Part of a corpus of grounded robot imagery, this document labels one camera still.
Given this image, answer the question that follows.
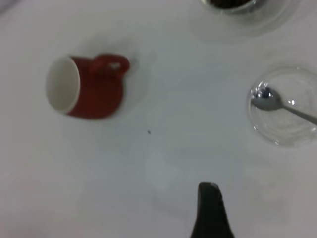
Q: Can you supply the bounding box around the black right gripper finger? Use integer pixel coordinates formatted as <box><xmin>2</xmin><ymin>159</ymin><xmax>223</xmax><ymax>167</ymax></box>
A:
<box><xmin>190</xmin><ymin>182</ymin><xmax>235</xmax><ymax>238</ymax></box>

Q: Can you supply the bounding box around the metal spoon pale blue handle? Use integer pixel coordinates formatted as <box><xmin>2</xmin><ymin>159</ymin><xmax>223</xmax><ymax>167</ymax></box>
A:
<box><xmin>250</xmin><ymin>83</ymin><xmax>317</xmax><ymax>126</ymax></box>

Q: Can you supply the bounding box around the red ceramic mug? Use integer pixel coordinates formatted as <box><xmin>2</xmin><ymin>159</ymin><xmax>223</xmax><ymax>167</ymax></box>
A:
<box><xmin>45</xmin><ymin>53</ymin><xmax>131</xmax><ymax>120</ymax></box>

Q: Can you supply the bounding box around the coffee beans pile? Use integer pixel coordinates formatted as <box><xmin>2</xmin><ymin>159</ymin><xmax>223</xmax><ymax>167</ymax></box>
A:
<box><xmin>208</xmin><ymin>0</ymin><xmax>253</xmax><ymax>9</ymax></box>

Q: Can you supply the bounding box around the clear glass dish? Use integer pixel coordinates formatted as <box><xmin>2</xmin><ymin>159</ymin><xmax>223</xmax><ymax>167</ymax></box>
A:
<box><xmin>245</xmin><ymin>64</ymin><xmax>317</xmax><ymax>147</ymax></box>

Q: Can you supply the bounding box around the clear double-wall glass cup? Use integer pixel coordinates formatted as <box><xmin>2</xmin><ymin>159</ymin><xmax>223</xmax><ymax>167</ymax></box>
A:
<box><xmin>195</xmin><ymin>0</ymin><xmax>300</xmax><ymax>38</ymax></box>

